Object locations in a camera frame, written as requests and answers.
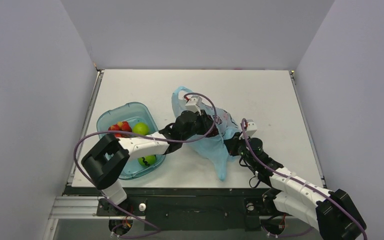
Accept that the light blue plastic bag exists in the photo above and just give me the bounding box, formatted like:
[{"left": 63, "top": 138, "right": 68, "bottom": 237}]
[{"left": 186, "top": 102, "right": 240, "bottom": 181}]

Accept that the yellow-green fake fruit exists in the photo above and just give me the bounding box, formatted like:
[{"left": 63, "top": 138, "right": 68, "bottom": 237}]
[{"left": 132, "top": 122, "right": 150, "bottom": 136}]

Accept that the green fake watermelon ball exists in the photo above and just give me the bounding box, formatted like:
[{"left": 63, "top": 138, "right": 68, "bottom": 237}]
[{"left": 137, "top": 155, "right": 157, "bottom": 168}]

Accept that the red fake fruit bunch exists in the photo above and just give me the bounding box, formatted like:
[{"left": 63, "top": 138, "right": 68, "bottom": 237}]
[{"left": 108, "top": 121, "right": 133, "bottom": 138}]

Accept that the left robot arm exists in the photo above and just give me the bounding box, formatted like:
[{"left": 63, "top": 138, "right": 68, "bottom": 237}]
[{"left": 81, "top": 110, "right": 216, "bottom": 215}]

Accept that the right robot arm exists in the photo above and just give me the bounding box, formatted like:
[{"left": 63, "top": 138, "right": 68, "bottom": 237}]
[{"left": 224, "top": 133, "right": 367, "bottom": 240}]

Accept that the teal transparent plastic tray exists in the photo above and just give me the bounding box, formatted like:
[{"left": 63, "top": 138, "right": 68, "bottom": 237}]
[{"left": 96, "top": 102, "right": 165, "bottom": 180}]

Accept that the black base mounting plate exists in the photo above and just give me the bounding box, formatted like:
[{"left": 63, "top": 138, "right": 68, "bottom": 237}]
[{"left": 63, "top": 186, "right": 287, "bottom": 233}]

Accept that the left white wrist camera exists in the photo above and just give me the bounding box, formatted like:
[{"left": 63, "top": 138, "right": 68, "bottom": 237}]
[{"left": 185, "top": 95, "right": 202, "bottom": 115}]

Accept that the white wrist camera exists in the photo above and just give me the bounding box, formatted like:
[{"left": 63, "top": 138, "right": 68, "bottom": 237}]
[
  {"left": 241, "top": 119, "right": 258, "bottom": 139},
  {"left": 185, "top": 95, "right": 202, "bottom": 115}
]

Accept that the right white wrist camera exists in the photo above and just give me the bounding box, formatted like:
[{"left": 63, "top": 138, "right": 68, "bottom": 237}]
[{"left": 241, "top": 119, "right": 258, "bottom": 139}]

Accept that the black looped cable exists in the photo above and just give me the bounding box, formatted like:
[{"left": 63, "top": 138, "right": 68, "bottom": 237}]
[{"left": 248, "top": 175, "right": 262, "bottom": 189}]

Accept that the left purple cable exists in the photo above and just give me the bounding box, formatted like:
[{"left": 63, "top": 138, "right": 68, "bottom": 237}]
[{"left": 73, "top": 92, "right": 219, "bottom": 239}]

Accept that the purple cable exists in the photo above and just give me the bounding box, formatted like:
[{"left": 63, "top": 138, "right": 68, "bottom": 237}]
[
  {"left": 73, "top": 92, "right": 219, "bottom": 239},
  {"left": 240, "top": 118, "right": 368, "bottom": 240}
]

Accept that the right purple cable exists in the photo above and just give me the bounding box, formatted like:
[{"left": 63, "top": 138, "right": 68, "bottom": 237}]
[{"left": 240, "top": 118, "right": 368, "bottom": 240}]

